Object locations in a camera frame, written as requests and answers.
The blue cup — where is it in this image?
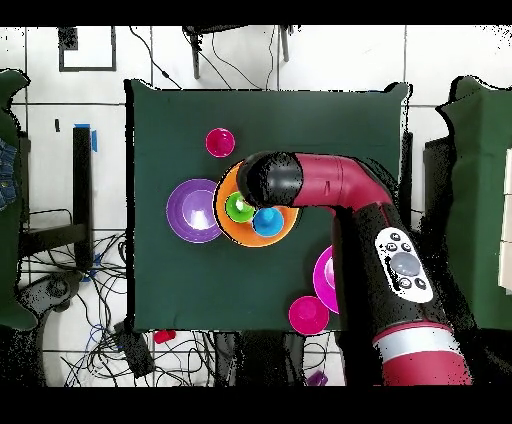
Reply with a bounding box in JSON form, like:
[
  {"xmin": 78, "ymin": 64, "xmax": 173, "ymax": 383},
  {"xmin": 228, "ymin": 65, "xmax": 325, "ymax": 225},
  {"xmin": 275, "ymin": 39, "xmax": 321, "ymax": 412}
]
[{"xmin": 251, "ymin": 206, "xmax": 286, "ymax": 239}]

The green cup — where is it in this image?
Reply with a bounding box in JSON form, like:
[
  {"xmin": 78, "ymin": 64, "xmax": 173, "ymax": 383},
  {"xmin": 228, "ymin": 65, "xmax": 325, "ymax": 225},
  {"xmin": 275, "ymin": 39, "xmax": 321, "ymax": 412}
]
[{"xmin": 224, "ymin": 190, "xmax": 257, "ymax": 224}]

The orange bowl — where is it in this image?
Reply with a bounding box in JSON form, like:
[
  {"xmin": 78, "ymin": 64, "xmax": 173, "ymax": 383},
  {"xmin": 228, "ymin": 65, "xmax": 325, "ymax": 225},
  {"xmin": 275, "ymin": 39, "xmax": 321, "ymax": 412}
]
[{"xmin": 212, "ymin": 159, "xmax": 301, "ymax": 248}]

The pink bowl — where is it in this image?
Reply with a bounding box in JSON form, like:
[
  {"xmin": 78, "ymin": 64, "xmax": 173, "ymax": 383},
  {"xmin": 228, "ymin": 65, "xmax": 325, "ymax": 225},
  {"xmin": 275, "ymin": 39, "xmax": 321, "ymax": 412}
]
[{"xmin": 312, "ymin": 244, "xmax": 341, "ymax": 315}]

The purple bowl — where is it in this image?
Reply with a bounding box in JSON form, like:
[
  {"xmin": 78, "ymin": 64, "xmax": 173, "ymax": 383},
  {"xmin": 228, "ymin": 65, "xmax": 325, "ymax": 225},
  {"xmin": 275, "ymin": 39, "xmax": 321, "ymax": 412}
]
[{"xmin": 165, "ymin": 177, "xmax": 224, "ymax": 245}]

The red cup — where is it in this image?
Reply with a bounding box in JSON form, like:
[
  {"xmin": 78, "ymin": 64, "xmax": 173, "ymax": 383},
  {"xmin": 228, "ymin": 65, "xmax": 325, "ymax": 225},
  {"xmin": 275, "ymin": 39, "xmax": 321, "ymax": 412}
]
[{"xmin": 204, "ymin": 127, "xmax": 237, "ymax": 159}]

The dark green tablecloth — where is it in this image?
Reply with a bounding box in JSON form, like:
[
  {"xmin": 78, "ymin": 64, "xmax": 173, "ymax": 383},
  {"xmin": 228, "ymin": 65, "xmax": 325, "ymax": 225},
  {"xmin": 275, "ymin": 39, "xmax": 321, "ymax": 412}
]
[{"xmin": 124, "ymin": 78, "xmax": 411, "ymax": 334}]

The red bowl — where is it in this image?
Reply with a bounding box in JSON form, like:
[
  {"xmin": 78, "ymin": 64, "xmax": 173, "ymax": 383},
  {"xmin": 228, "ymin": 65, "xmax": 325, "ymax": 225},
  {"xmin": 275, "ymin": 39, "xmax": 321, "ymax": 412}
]
[{"xmin": 287, "ymin": 295, "xmax": 331, "ymax": 336}]

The small red object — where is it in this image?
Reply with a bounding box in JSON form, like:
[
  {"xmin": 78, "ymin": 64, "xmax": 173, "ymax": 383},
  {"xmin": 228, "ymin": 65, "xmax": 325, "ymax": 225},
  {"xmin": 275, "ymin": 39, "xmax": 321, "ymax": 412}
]
[{"xmin": 152, "ymin": 328, "xmax": 178, "ymax": 345}]

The blue tape strip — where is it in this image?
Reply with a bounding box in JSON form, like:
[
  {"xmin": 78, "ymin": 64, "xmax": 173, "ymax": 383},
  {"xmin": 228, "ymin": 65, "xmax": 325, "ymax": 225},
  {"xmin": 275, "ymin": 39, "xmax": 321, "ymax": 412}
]
[{"xmin": 74, "ymin": 122, "xmax": 98, "ymax": 154}]

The purple cup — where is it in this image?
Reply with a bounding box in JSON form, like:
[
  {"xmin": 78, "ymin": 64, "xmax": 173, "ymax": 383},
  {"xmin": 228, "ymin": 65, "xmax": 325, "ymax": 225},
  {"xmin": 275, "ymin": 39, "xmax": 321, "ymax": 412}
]
[{"xmin": 304, "ymin": 368, "xmax": 330, "ymax": 388}]

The black power strip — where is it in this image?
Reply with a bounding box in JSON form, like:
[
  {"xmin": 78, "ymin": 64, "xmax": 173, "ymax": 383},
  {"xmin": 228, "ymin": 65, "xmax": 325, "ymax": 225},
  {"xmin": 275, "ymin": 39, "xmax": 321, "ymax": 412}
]
[{"xmin": 112, "ymin": 322, "xmax": 156, "ymax": 380}]

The black chair base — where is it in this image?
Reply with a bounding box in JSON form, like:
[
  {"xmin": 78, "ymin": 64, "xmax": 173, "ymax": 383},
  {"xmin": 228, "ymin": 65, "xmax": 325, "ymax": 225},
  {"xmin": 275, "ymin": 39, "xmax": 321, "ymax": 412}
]
[{"xmin": 17, "ymin": 271, "xmax": 85, "ymax": 314}]

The green cloth covered table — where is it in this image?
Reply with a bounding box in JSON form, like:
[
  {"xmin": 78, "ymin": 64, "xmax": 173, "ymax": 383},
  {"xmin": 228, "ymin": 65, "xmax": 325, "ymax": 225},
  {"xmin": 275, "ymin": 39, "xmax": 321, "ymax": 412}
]
[
  {"xmin": 434, "ymin": 74, "xmax": 512, "ymax": 333},
  {"xmin": 0, "ymin": 68, "xmax": 39, "ymax": 332}
]

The person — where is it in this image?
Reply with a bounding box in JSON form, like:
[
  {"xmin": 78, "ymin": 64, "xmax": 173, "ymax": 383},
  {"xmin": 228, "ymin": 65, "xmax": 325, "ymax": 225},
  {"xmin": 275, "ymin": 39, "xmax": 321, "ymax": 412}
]
[{"xmin": 0, "ymin": 137, "xmax": 20, "ymax": 212}]

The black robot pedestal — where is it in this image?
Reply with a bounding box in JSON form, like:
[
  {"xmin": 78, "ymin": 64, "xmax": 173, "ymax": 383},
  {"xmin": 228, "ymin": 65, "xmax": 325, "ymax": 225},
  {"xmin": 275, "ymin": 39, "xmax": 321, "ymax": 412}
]
[{"xmin": 211, "ymin": 330, "xmax": 309, "ymax": 387}]

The black table frame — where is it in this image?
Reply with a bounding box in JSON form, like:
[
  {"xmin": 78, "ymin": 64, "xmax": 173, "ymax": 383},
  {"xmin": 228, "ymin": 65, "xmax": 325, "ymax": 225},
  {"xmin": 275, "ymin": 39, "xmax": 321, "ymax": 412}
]
[
  {"xmin": 398, "ymin": 131, "xmax": 453, "ymax": 225},
  {"xmin": 17, "ymin": 126, "xmax": 95, "ymax": 274}
]

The black floor cable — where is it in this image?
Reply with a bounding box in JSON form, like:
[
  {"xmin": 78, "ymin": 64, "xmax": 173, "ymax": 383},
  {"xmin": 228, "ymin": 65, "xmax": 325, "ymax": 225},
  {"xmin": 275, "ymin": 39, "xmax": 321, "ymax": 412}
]
[{"xmin": 128, "ymin": 26, "xmax": 183, "ymax": 90}]

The floor cable bundle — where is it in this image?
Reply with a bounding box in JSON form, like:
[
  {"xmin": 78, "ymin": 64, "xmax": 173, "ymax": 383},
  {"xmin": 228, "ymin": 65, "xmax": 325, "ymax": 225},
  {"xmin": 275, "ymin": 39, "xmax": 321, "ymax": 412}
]
[{"xmin": 19, "ymin": 231, "xmax": 217, "ymax": 387}]

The black square frame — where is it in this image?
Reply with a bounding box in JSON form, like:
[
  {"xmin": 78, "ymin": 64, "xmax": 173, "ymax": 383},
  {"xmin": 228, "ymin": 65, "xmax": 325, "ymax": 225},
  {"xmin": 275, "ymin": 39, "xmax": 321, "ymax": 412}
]
[{"xmin": 58, "ymin": 26, "xmax": 118, "ymax": 73}]

